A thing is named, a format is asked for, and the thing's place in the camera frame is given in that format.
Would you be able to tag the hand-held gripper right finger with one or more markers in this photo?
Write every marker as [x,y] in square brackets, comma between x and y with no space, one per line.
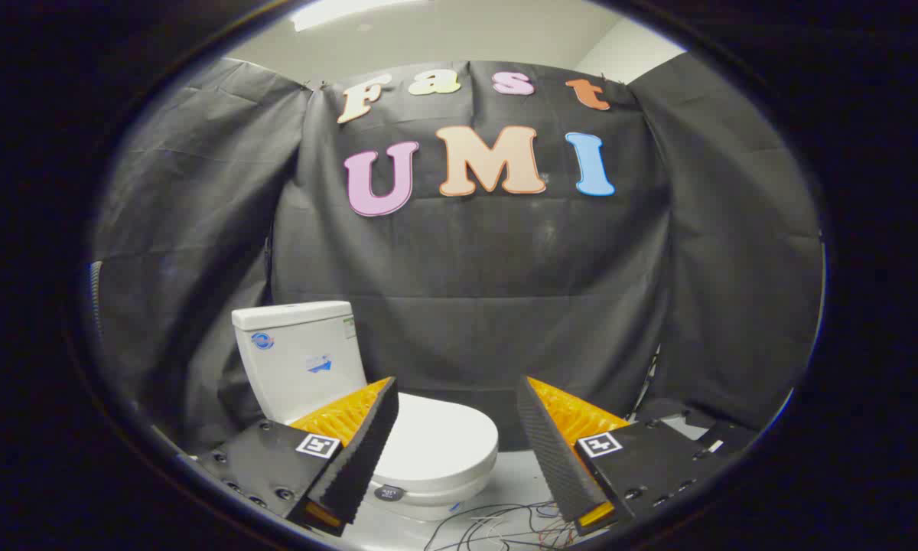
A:
[551,459]

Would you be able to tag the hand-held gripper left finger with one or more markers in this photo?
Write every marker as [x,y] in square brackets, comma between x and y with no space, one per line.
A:
[363,451]

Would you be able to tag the black lid pull tab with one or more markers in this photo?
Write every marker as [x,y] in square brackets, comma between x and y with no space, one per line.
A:
[389,492]

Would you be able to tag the white toilet lid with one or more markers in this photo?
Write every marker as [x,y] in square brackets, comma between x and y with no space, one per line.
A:
[444,444]

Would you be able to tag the white toilet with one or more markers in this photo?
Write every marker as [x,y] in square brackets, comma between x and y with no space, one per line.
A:
[298,360]

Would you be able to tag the black backdrop cloth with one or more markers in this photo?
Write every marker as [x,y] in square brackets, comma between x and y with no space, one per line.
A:
[467,268]

